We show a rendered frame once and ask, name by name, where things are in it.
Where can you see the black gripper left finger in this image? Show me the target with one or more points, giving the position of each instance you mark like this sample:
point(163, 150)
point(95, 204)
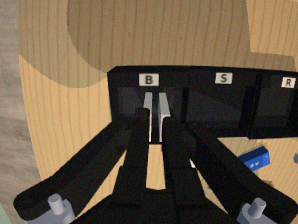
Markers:
point(64, 195)

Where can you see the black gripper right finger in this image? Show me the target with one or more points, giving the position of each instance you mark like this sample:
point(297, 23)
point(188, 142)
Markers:
point(232, 182)

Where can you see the grey metal bolt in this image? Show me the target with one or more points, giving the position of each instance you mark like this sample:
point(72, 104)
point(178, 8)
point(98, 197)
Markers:
point(296, 159)

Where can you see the black rack of bins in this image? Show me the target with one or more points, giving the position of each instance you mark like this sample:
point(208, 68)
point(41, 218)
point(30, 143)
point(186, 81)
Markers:
point(226, 111)

